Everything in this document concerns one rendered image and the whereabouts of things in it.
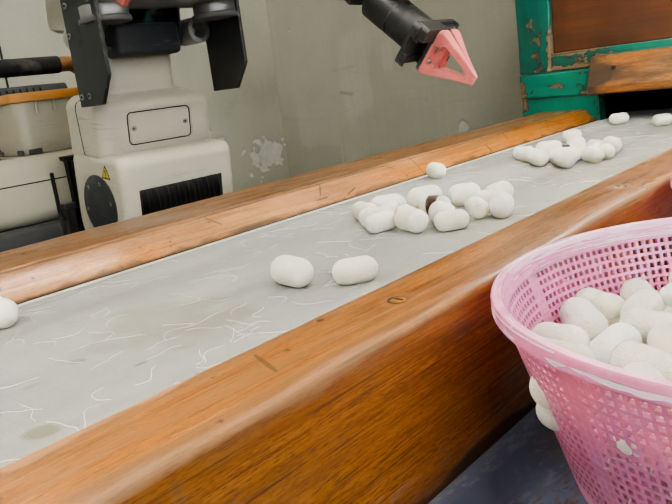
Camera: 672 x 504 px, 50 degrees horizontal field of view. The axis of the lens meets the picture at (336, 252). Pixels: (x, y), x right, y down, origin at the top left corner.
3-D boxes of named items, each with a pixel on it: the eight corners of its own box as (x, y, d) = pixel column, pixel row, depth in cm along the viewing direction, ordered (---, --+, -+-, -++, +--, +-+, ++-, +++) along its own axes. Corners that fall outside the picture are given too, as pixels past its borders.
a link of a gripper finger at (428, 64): (504, 57, 101) (456, 19, 104) (478, 61, 96) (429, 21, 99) (479, 97, 105) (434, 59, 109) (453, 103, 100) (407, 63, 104)
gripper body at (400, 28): (463, 25, 104) (428, -3, 107) (423, 28, 97) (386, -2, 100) (442, 63, 108) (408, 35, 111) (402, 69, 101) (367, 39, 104)
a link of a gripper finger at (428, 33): (495, 58, 100) (447, 20, 103) (468, 62, 94) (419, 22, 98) (471, 99, 104) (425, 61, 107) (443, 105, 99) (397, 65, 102)
